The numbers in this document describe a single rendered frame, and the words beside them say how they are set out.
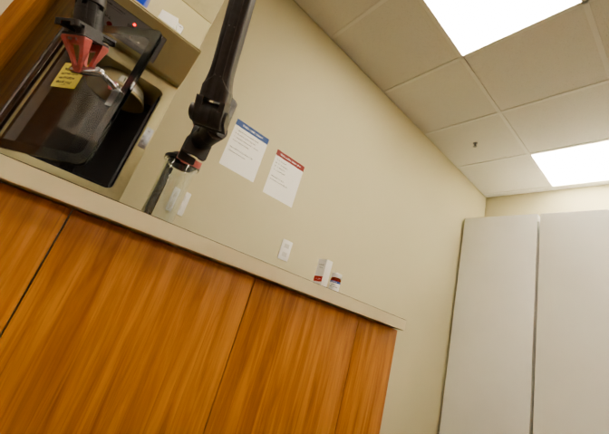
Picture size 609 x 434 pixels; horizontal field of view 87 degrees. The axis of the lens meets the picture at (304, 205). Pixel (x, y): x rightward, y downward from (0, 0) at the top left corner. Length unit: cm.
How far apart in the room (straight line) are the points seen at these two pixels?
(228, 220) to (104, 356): 98
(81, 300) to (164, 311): 16
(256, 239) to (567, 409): 227
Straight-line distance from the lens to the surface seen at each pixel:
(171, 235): 79
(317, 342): 108
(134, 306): 81
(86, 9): 94
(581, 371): 296
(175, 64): 118
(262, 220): 174
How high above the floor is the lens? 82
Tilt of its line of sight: 19 degrees up
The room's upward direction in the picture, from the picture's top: 17 degrees clockwise
